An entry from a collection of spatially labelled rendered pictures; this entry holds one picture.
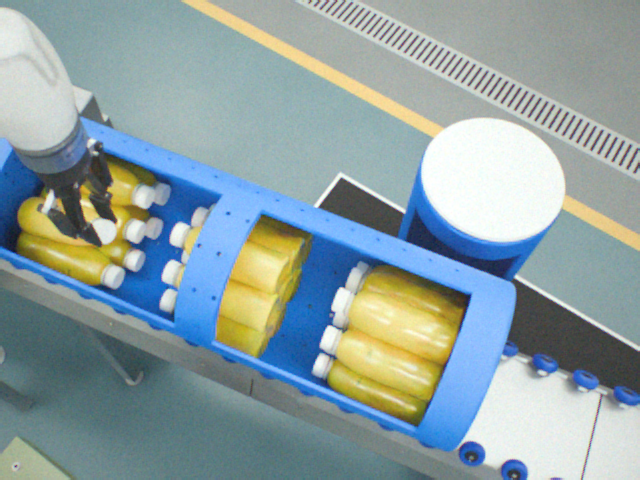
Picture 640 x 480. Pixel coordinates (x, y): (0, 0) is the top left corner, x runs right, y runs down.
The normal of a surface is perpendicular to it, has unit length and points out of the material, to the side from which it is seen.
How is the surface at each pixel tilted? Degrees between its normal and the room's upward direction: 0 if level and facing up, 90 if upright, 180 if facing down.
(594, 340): 0
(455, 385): 36
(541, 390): 0
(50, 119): 92
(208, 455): 0
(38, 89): 83
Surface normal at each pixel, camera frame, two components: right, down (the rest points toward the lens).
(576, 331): 0.03, -0.44
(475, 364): -0.12, -0.12
